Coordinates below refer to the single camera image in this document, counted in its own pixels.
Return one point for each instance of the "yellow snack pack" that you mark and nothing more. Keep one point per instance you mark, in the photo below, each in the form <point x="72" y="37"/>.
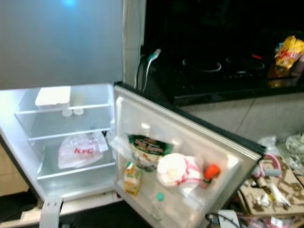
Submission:
<point x="289" y="50"/>

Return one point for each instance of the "yellow green drink pouch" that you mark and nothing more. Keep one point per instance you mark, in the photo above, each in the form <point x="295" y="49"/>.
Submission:
<point x="132" y="179"/>

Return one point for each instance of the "white floor tape strip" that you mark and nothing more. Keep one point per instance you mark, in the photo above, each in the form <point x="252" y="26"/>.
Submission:
<point x="85" y="203"/>

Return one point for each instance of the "grey fridge compartment door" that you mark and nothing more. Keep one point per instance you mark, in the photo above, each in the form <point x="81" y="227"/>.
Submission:
<point x="232" y="161"/>

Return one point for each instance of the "black induction cooktop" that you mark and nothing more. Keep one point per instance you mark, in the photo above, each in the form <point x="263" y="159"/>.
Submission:
<point x="218" y="78"/>

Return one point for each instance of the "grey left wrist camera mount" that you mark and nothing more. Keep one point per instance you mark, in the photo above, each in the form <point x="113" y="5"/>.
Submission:
<point x="51" y="213"/>

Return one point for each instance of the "clear crisper drawer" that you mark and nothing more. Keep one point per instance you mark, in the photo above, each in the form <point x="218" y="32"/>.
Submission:
<point x="76" y="187"/>

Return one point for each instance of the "small white round cup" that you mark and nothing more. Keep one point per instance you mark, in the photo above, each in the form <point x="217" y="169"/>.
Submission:
<point x="67" y="112"/>
<point x="78" y="111"/>

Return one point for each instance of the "white red plastic bag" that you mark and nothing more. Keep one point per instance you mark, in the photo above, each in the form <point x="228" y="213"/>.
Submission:
<point x="178" y="171"/>

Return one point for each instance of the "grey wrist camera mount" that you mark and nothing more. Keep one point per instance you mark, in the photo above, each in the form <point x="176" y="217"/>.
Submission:
<point x="51" y="213"/>
<point x="229" y="221"/>

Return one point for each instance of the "glass fridge shelf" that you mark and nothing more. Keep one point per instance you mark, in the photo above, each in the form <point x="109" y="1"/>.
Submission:
<point x="42" y="137"/>
<point x="71" y="171"/>
<point x="38" y="110"/>

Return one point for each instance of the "white lidded food container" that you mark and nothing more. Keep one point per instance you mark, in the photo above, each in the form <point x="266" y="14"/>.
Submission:
<point x="52" y="95"/>

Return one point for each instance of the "green stock pouch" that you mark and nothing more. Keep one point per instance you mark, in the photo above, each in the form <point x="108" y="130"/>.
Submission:
<point x="147" y="149"/>

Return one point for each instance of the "brown cardboard pulp tray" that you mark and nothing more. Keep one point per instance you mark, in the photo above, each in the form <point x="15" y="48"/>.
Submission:
<point x="266" y="194"/>

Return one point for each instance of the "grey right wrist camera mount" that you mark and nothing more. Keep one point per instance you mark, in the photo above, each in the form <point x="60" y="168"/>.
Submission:
<point x="229" y="221"/>

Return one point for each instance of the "grey fridge body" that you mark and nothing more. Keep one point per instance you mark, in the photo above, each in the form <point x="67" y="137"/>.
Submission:
<point x="14" y="128"/>

